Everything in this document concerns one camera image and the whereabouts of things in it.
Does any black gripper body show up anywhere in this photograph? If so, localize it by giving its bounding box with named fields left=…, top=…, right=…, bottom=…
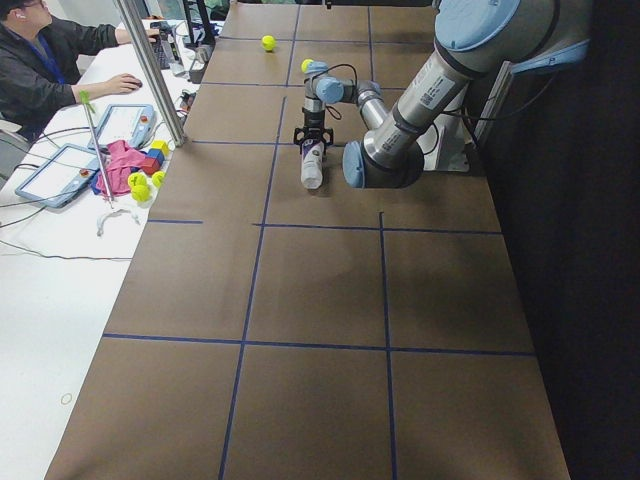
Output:
left=302, top=107, right=325, bottom=131

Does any teach pendant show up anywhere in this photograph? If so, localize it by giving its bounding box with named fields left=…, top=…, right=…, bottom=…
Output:
left=15, top=144, right=99, bottom=208
left=96, top=104, right=156, bottom=149

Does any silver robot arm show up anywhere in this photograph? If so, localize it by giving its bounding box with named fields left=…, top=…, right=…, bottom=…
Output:
left=293, top=1, right=593, bottom=189

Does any white plastic strap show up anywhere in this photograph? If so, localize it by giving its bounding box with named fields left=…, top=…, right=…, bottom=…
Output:
left=95, top=208, right=142, bottom=238

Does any yellow cube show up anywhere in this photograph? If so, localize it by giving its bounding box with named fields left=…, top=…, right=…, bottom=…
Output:
left=150, top=139, right=170, bottom=158

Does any clear water bottle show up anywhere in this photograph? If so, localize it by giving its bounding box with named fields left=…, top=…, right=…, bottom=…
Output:
left=166, top=34, right=184, bottom=77

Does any spare tennis ball one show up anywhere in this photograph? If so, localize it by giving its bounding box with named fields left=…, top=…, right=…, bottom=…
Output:
left=127, top=171, right=147, bottom=189

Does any seated person black jacket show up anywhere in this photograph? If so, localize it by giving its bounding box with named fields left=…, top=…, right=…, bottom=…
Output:
left=1, top=1, right=138, bottom=141

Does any teach pendant near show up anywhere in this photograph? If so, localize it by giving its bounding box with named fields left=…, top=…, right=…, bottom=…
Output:
left=15, top=144, right=99, bottom=208

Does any aluminium frame post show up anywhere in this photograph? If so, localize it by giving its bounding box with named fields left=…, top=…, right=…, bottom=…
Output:
left=114, top=0, right=186, bottom=147

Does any rubber band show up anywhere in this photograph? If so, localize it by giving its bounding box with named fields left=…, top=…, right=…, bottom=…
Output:
left=60, top=393, right=73, bottom=405

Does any metal grabber stick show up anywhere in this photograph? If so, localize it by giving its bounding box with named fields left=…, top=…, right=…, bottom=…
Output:
left=79, top=90, right=114, bottom=207

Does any pink cloth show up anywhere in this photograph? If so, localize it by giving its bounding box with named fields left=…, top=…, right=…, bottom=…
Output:
left=106, top=140, right=146, bottom=196

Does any blue red cube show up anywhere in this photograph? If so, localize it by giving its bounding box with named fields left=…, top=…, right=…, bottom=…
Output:
left=139, top=148, right=165, bottom=175

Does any spare tennis ball three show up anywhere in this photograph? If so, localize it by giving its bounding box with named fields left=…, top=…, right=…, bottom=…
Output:
left=151, top=170, right=165, bottom=189

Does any spare tennis ball two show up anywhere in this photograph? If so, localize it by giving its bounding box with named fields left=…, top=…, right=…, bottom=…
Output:
left=131, top=184, right=151, bottom=203

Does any black keyboard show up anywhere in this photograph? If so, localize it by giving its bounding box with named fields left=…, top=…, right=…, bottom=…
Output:
left=149, top=21, right=174, bottom=70

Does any yellow tennis ball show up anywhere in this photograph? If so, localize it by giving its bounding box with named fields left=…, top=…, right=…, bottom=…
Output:
left=300, top=58, right=313, bottom=73
left=261, top=35, right=277, bottom=52

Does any teach pendant far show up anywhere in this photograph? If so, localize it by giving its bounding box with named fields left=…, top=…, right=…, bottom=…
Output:
left=96, top=104, right=156, bottom=149

